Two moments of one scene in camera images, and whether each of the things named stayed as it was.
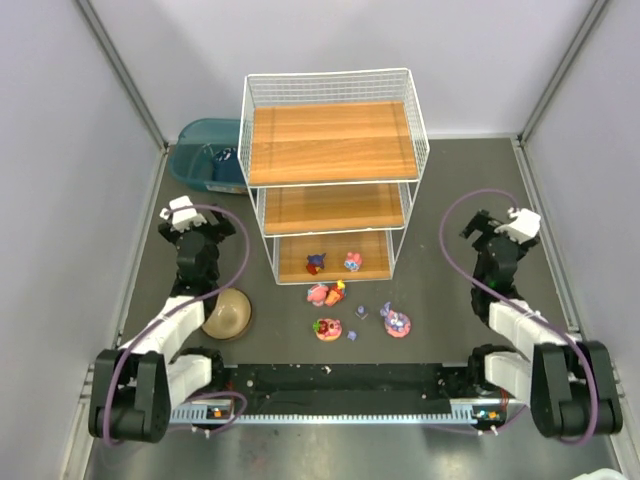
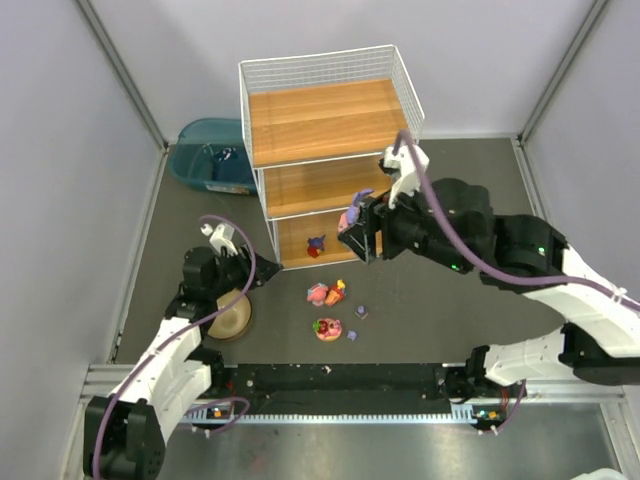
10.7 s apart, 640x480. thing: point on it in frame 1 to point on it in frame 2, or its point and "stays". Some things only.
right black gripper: x=477 y=226 to x=376 y=226
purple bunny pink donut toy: x=397 y=324 to x=351 y=214
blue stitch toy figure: x=316 y=260 to x=314 y=245
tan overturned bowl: x=230 y=315 stays
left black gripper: x=215 y=226 to x=248 y=262
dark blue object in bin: x=225 y=154 stays
